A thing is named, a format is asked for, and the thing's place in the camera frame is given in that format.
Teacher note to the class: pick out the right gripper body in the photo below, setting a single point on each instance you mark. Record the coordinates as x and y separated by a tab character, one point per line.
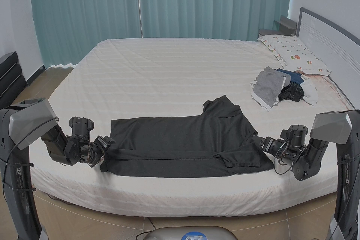
271	145

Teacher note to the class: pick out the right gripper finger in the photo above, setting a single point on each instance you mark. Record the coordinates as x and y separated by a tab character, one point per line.
258	141

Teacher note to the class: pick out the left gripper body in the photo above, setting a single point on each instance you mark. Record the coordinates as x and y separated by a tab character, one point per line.
104	144

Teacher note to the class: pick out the black T-shirt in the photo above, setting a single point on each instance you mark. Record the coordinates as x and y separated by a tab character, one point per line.
182	143

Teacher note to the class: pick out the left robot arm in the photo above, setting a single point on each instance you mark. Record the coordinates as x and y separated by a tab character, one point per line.
28	123

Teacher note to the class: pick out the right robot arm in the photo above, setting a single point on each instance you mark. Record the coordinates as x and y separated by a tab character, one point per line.
332	126

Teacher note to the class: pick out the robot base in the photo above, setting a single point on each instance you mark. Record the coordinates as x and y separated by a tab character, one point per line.
168	233

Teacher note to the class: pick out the pile of clothes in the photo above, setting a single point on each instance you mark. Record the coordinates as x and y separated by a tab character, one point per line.
268	87

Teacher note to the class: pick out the bed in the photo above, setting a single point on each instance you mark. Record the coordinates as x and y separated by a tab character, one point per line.
168	70

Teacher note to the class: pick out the white printed pillow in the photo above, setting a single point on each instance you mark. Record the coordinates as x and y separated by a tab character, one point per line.
295	53

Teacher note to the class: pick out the black chest of drawers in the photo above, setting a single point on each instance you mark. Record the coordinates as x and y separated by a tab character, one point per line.
9	75

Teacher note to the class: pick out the grey bedside table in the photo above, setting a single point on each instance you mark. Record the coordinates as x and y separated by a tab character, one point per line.
287	23

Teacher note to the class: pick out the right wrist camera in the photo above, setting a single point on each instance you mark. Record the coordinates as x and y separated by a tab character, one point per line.
285	134

